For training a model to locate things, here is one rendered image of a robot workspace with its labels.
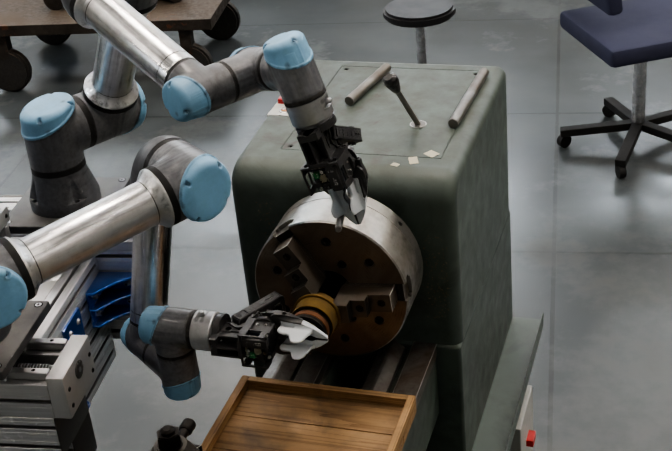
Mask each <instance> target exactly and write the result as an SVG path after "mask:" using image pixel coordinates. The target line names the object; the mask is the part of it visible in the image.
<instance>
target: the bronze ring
mask: <svg viewBox="0 0 672 451"><path fill-rule="evenodd" d="M292 314H294V315H296V316H298V317H300V318H303V320H305V321H307V322H309V323H311V324H312V325H314V326H315V327H317V328H318V329H319V330H321V331H322V332H324V333H325V334H326V335H327V336H328V339H329V338H330V337H331V335H332V333H333V332H335V331H336V330H337V328H338V327H339V325H340V321H341V315H340V311H339V309H338V307H337V306H336V305H335V303H334V300H333V299H332V298H331V297H330V296H328V295H326V294H324V293H317V294H306V295H303V296H301V297H300V298H299V299H298V300H297V301H296V303H295V305H294V311H293V313H292Z"/></svg>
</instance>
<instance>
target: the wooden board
mask: <svg viewBox="0 0 672 451"><path fill-rule="evenodd" d="M416 412H417V410H416V396H414V395H405V394H397V393H389V392H380V391H372V390H363V389H355V388H347V387H338V386H330V385H321V384H313V383H305V382H296V381H288V380H279V379H271V378H263V377H254V376H246V375H242V377H241V379H240V380H239V382H238V384H237V386H236V387H235V389H234V391H233V392H232V394H231V396H230V397H229V399H228V401H227V402H226V404H225V406H224V407H223V409H222V411H221V412H220V414H219V416H218V418H217V419H216V421H215V423H214V424H213V426H212V428H211V429H210V431H209V433H208V434H207V436H206V438H205V439H204V441H203V443H202V444H201V445H202V449H203V451H402V449H403V446H404V443H405V441H406V438H407V436H408V433H409V430H410V428H411V425H412V423H413V420H414V417H415V415H416Z"/></svg>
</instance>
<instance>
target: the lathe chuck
mask: <svg viewBox="0 0 672 451"><path fill-rule="evenodd" d="M331 204H332V200H331V199H319V200H314V201H310V202H307V203H304V204H301V205H299V206H297V207H296V208H294V209H292V210H291V211H290V212H288V213H287V214H286V215H285V216H284V217H283V218H282V219H281V221H280V222H279V223H278V225H277V226H276V228H275V229H274V231H273V232H272V234H271V235H270V237H269V238H268V240H267V241H266V243H265V244H264V246H263V247H262V249H261V251H260V253H259V255H258V258H257V261H256V266H255V283H256V289H257V292H258V296H259V298H260V299H262V298H263V297H265V296H267V295H269V294H270V293H272V292H274V291H276V292H277V293H279V294H281V295H283V296H284V300H285V308H286V312H289V313H293V311H294V305H295V303H296V300H295V299H294V298H293V297H292V295H291V292H292V290H293V289H294V288H293V287H292V286H291V285H290V283H289V282H288V281H287V280H286V279H285V277H284V276H285V274H286V273H287V270H286V269H285V268H284V267H283V265H282V264H281V263H280V262H279V261H278V259H277V258H276V257H275V256H274V255H273V253H274V252H275V250H276V248H277V247H278V245H279V244H280V242H279V241H278V240H277V238H275V237H276V236H277V232H279V231H280V230H281V229H283V228H284V227H286V226H288V228H289V229H290V231H291V232H292V233H293V234H294V235H295V237H296V238H297V239H298V240H299V241H300V243H301V244H302V245H303V246H304V247H305V249H306V250H307V251H308V252H309V253H310V255H311V256H312V257H313V258H314V259H315V261H316V262H317V263H318V264H319V266H320V267H321V268H322V269H323V270H324V271H333V272H336V273H338V274H340V275H342V276H343V277H344V278H345V279H346V280H347V281H348V282H349V283H377V284H405V283H406V282H407V285H408V291H409V293H408V298H406V300H405V301H404V300H398V301H397V304H396V306H395V308H394V310H393V312H370V314H369V316H368V317H367V318H365V317H352V320H351V322H350V323H340V325H339V327H338V328H337V330H336V331H335V332H333V333H332V335H331V337H330V338H329V340H328V342H327V343H326V344H324V345H323V346H321V347H319V348H316V349H314V350H316V351H319V352H322V353H326V354H330V355H336V356H357V355H363V354H367V353H371V352H373V351H376V350H378V349H380V348H382V347H384V346H385V345H387V344H388V343H389V342H390V341H392V340H393V339H394V338H395V337H396V335H397V334H398V333H399V332H400V330H401V328H402V327H403V325H404V322H405V320H406V318H407V316H408V313H409V311H410V309H411V306H412V304H413V302H414V300H415V297H416V294H417V291H418V286H419V269H418V264H417V260H416V257H415V254H414V252H413V250H412V248H411V246H410V244H409V242H408V241H407V239H406V238H405V236H404V235H403V234H402V232H401V231H400V230H399V229H398V228H397V227H396V226H395V225H394V224H393V223H392V222H391V221H389V220H388V219H387V218H386V217H384V216H383V215H381V214H380V213H378V212H377V211H375V210H373V209H371V208H369V207H367V206H366V212H365V216H364V218H363V221H362V223H361V224H358V225H356V224H354V223H353V222H352V221H350V220H349V219H348V218H346V217H344V219H343V225H342V230H341V232H336V231H335V225H336V220H337V218H334V217H333V215H332V213H331ZM341 287H342V285H339V284H337V283H335V282H333V281H331V280H330V279H329V278H328V277H326V278H325V280H324V282H323V284H322V285H321V287H320V289H319V291H318V292H319V293H320V291H321V292H323V293H325V294H327V295H329V296H331V297H333V298H336V296H337V294H338V293H339V291H340V289H341Z"/></svg>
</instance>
